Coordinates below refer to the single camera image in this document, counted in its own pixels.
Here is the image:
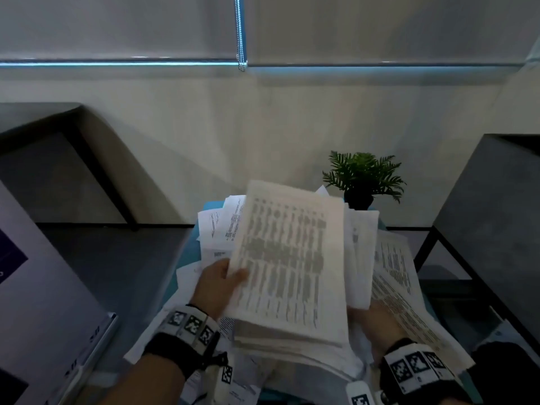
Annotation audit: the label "person's left hand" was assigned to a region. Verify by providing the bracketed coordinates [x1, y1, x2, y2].
[188, 258, 250, 321]

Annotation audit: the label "person's right hand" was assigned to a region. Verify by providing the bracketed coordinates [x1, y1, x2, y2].
[352, 299, 408, 363]

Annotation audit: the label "printed papers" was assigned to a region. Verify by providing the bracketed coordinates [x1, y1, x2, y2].
[124, 185, 475, 405]

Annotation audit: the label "stack of collected papers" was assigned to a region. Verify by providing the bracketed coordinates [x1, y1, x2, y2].
[223, 179, 380, 376]

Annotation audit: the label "person's black trouser leg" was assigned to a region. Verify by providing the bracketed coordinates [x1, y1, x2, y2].
[468, 341, 540, 405]

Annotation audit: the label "black left wristband marker tags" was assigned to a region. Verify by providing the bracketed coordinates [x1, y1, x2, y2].
[143, 304, 228, 378]

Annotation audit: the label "black wristband marker tags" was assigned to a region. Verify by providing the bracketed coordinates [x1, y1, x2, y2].
[379, 337, 473, 405]
[143, 304, 228, 378]

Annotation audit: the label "black right wristband marker tags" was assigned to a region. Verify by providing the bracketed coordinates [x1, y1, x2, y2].
[379, 337, 473, 405]

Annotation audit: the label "green potted fern plant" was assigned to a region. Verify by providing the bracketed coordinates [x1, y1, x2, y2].
[322, 150, 407, 210]

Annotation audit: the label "dark grey black-framed desk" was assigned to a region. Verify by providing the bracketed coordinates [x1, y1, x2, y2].
[0, 102, 140, 232]

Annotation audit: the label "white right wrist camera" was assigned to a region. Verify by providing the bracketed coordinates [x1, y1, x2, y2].
[345, 380, 380, 405]

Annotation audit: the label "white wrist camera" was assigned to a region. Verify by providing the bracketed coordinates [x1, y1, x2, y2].
[345, 380, 380, 405]
[209, 360, 237, 405]

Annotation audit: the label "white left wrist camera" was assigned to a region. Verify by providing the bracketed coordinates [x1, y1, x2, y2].
[209, 360, 237, 405]

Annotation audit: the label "white bead blind chain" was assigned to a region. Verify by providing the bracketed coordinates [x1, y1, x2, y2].
[234, 0, 249, 72]

